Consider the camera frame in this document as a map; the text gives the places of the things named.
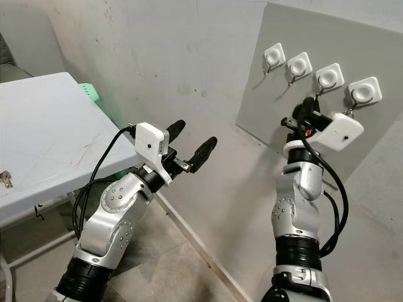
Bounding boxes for green plastic object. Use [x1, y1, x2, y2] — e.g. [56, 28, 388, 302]
[81, 83, 106, 109]

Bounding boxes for light blue folding table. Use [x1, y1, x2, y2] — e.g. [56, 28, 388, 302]
[0, 72, 139, 302]

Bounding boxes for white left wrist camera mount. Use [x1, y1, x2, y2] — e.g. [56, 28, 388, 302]
[134, 121, 172, 187]

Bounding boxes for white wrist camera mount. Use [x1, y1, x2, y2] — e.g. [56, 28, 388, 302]
[134, 121, 172, 187]
[283, 112, 365, 153]

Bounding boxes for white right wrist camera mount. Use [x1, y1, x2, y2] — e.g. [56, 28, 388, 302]
[283, 112, 365, 153]

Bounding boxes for white wall hook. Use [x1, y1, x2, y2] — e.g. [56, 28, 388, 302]
[260, 43, 286, 79]
[314, 63, 345, 96]
[344, 77, 382, 119]
[286, 52, 313, 87]

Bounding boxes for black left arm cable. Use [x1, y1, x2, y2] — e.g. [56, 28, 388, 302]
[71, 125, 138, 243]

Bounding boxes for grey wall board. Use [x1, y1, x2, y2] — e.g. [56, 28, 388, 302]
[235, 0, 403, 184]

